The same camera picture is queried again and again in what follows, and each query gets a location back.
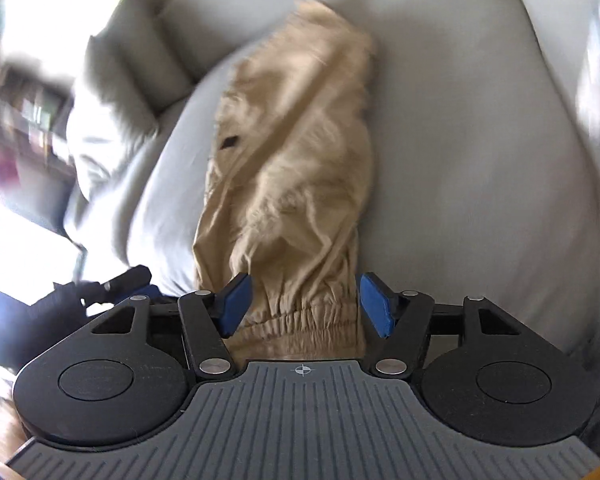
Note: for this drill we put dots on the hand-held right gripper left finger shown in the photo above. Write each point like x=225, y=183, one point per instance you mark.
x=232, y=305

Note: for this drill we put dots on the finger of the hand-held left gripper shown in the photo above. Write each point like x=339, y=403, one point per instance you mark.
x=117, y=282

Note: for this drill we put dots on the blurred bookshelf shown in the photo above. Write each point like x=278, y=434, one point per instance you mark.
x=25, y=135

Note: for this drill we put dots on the grey sofa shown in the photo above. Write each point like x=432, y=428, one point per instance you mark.
x=455, y=160

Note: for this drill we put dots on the khaki pants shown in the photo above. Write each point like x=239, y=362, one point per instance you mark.
x=290, y=160

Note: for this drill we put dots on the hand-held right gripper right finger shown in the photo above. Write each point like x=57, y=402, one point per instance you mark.
x=375, y=305

